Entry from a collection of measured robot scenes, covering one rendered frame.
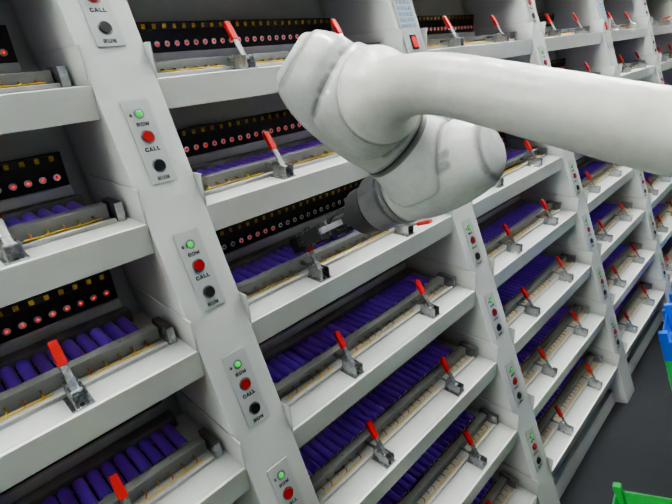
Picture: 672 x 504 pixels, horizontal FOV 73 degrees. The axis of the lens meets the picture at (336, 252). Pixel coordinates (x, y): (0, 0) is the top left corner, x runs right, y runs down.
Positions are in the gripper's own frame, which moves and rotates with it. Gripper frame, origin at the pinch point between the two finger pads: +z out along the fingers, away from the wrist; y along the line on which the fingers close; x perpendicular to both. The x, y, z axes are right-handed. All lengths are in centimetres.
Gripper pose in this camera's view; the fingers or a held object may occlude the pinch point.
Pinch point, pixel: (307, 240)
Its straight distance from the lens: 86.0
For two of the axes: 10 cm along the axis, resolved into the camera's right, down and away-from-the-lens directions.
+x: -4.2, -9.1, -0.2
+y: 7.0, -3.4, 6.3
